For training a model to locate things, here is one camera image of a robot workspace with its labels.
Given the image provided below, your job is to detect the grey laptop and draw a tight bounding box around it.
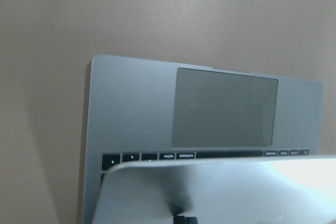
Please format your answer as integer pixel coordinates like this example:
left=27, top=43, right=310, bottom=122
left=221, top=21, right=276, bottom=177
left=81, top=55, right=324, bottom=223

